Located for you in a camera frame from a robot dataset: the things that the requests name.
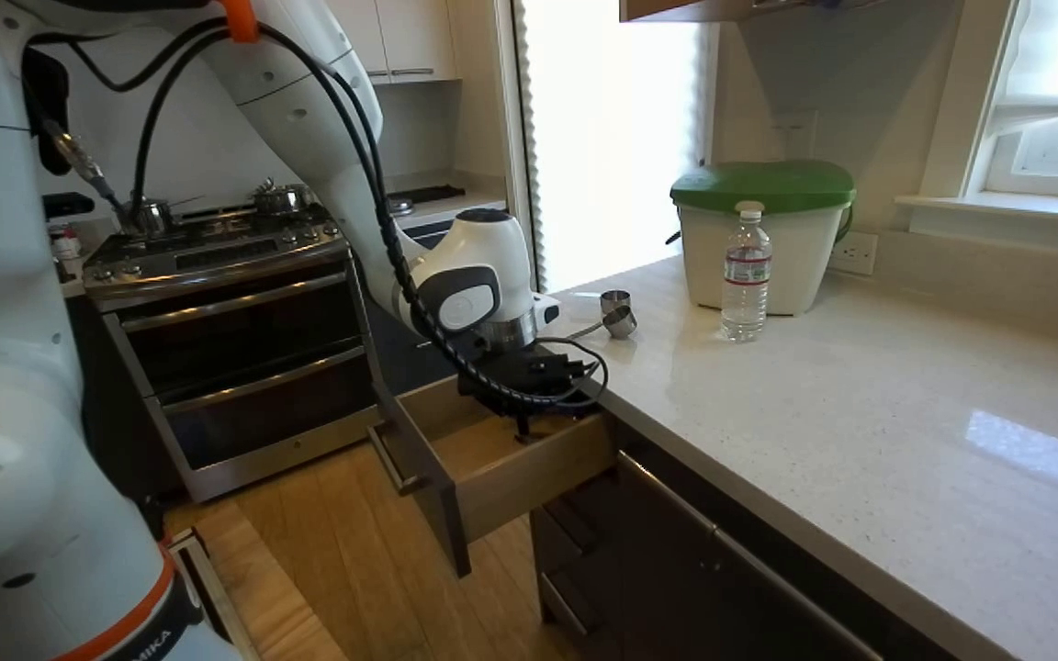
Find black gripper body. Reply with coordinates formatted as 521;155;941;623
463;335;598;417

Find wooden drawer with dark front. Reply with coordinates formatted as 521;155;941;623
364;372;624;581

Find single steel measuring cup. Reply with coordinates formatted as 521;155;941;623
597;287;643;345

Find dark closed drawer front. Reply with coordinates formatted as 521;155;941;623
527;444;912;661

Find dark kitchen base cabinet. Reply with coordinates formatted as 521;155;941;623
361;291;1023;661

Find clear plastic water bottle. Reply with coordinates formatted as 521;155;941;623
717;199;779;348

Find white glass door with blinds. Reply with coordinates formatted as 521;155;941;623
510;0;725;298

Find stainless steel stove oven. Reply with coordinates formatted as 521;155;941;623
76;178;406;508

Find white electric kettle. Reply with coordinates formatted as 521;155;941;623
669;159;859;318

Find steel kettle on stove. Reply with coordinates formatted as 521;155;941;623
252;177;312;225

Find steel pot on stove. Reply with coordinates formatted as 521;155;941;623
123;195;176;241

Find white framed window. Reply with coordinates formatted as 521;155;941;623
968;0;1058;206

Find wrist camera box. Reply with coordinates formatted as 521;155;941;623
527;291;572;329

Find steel handle of wooden drawer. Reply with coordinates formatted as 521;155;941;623
364;417;429;498

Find long steel bar drawer handle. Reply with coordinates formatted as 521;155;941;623
613;450;885;661

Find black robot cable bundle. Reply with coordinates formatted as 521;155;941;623
25;13;618;417

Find white upper wall cabinets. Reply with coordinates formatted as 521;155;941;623
324;0;468;88

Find wooden wall shelf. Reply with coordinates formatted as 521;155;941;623
618;0;800;25

